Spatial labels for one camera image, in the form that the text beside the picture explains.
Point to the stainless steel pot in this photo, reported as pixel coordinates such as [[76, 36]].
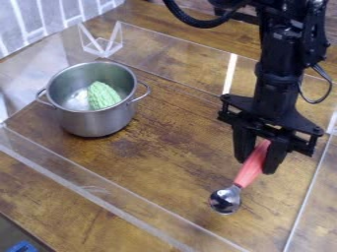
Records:
[[64, 94]]

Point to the green bumpy toy vegetable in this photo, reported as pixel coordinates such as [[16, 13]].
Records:
[[102, 95]]

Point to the clear acrylic corner bracket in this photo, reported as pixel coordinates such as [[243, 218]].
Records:
[[103, 47]]

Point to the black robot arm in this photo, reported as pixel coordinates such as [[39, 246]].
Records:
[[293, 45]]

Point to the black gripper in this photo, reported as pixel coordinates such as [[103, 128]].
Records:
[[267, 116]]

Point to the blue object at corner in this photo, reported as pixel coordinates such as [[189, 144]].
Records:
[[23, 246]]

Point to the pink handled metal spoon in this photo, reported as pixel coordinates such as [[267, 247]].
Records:
[[225, 200]]

